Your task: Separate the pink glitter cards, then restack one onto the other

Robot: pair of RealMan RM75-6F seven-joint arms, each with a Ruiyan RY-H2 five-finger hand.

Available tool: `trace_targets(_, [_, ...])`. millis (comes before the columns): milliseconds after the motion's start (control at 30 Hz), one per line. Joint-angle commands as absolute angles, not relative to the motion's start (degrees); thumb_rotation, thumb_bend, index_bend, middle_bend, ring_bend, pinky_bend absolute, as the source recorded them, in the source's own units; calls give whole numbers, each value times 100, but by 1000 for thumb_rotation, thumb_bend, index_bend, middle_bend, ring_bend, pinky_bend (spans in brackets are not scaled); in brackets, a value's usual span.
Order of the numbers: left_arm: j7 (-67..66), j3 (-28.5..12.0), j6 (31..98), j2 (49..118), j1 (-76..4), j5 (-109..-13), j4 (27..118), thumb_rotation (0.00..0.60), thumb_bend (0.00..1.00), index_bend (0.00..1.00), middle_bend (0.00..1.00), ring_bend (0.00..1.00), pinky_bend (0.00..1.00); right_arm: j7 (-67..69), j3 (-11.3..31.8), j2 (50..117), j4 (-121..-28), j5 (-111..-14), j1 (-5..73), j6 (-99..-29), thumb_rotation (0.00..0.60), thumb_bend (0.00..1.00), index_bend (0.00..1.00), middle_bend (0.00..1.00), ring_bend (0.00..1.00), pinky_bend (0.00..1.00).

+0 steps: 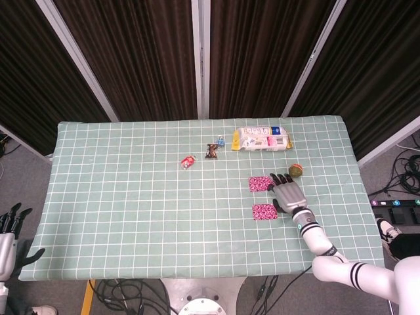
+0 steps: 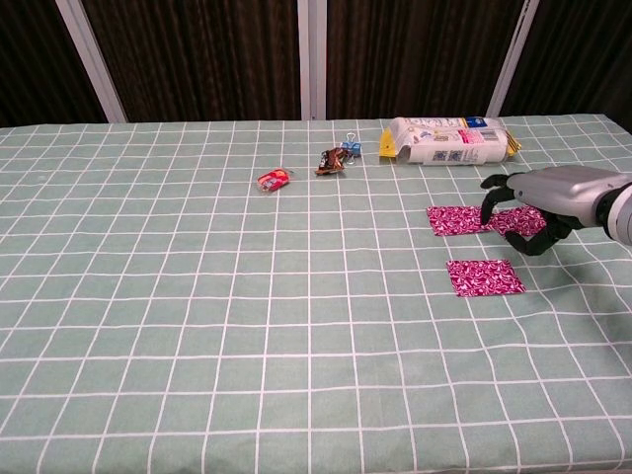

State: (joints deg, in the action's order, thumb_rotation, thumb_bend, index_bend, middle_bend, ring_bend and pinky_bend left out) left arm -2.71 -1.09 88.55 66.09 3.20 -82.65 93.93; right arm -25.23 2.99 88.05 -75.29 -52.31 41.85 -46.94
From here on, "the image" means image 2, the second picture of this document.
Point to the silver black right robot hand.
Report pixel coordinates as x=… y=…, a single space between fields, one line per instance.
x=563 y=192

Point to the pink patterned packet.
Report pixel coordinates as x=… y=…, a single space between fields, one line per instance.
x=454 y=220
x=484 y=278
x=518 y=220

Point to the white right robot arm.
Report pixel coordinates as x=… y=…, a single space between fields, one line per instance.
x=621 y=212

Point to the white yellow snack bag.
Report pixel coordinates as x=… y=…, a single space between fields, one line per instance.
x=444 y=143

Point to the dark ribbed partition panel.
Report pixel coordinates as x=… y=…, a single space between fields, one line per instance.
x=419 y=54
x=582 y=54
x=197 y=59
x=34 y=64

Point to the blue binder clip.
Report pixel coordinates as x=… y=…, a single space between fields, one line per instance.
x=351 y=148

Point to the brown crumpled candy wrapper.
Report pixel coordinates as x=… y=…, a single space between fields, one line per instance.
x=330 y=161

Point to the red candy packet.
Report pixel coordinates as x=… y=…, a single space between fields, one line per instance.
x=273 y=180

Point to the green white grid tablecloth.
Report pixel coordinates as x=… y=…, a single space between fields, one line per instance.
x=247 y=321

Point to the white partition frame post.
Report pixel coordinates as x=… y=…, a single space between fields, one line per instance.
x=513 y=59
x=91 y=61
x=312 y=59

